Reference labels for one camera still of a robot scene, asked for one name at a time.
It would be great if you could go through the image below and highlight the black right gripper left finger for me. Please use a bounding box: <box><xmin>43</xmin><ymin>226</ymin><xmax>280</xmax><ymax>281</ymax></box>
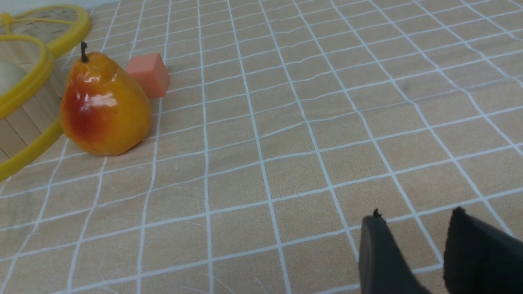
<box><xmin>358</xmin><ymin>209</ymin><xmax>429</xmax><ymax>294</ymax></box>

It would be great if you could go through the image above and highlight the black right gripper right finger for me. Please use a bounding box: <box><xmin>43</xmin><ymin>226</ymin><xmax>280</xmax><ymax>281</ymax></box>
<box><xmin>443</xmin><ymin>207</ymin><xmax>523</xmax><ymax>294</ymax></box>

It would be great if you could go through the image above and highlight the bamboo steamer tray yellow rim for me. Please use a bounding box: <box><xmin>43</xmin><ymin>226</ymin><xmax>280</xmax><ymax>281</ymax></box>
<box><xmin>1</xmin><ymin>35</ymin><xmax>65</xmax><ymax>180</ymax></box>

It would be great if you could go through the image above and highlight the bamboo steamer lid yellow rim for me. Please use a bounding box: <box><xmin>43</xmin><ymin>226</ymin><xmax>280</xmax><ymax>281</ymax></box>
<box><xmin>0</xmin><ymin>4</ymin><xmax>92</xmax><ymax>58</ymax></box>

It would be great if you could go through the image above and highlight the orange foam cube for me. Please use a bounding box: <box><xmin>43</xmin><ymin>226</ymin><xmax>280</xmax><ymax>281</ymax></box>
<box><xmin>125</xmin><ymin>53</ymin><xmax>170</xmax><ymax>99</ymax></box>

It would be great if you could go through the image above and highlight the orange toy pear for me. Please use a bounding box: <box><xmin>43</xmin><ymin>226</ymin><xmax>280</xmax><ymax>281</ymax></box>
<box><xmin>60</xmin><ymin>41</ymin><xmax>152</xmax><ymax>156</ymax></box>

